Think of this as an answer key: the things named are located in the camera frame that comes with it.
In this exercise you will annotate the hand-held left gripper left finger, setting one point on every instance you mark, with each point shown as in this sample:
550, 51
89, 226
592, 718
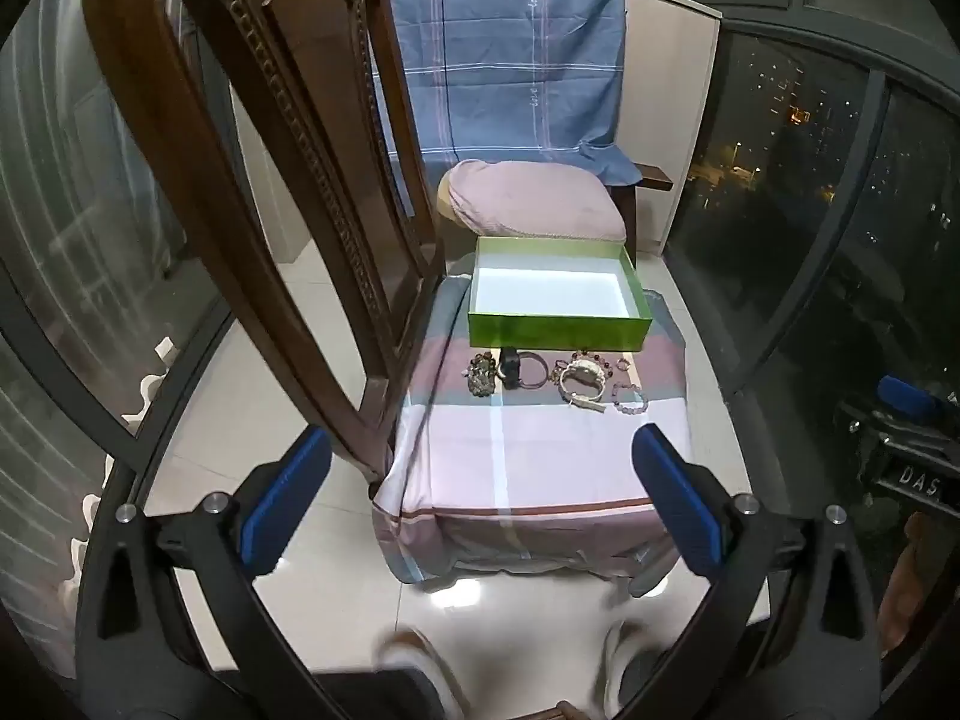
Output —
289, 495

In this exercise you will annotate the pink pillow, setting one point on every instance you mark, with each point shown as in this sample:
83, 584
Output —
532, 199

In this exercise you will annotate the person's right forearm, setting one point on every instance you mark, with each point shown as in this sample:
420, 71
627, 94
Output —
909, 577

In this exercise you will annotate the pink grey plaid cloth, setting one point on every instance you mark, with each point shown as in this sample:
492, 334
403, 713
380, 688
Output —
525, 465

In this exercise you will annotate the white speckled bangle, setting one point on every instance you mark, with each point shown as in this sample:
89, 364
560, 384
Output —
581, 375

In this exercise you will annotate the dark window frame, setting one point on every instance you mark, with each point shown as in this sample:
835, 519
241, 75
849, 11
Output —
874, 90

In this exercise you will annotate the person's left shoe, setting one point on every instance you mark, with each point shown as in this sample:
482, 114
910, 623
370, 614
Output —
409, 664

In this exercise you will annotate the person's shoe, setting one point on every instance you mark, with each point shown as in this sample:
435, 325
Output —
409, 664
622, 660

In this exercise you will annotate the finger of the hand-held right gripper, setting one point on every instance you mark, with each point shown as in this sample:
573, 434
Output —
907, 396

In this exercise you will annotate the white scalloped lace trim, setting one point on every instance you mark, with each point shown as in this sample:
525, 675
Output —
154, 382

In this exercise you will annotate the black wristwatch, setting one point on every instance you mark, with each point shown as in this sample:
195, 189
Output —
511, 367

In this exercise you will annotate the blue plaid cloth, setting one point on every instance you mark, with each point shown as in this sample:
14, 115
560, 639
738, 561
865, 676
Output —
510, 52

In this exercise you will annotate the yellow foam block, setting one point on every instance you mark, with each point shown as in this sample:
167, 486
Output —
447, 206

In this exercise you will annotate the brown carved wooden chair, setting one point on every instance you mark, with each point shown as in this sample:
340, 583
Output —
262, 277

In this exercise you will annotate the silver metal bangle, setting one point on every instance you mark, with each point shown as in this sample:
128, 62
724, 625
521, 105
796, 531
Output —
537, 386

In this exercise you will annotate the wooden armchair armrest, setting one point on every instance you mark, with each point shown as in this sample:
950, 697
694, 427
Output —
652, 178

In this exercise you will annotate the green cardboard box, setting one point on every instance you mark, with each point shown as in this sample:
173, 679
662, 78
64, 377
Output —
555, 330

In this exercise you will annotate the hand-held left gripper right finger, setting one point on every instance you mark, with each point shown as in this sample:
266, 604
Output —
675, 495

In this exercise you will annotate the person's right shoe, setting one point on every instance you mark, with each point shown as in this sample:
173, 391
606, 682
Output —
622, 660

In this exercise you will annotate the beige cabinet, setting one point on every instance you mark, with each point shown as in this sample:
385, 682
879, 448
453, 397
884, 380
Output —
667, 90

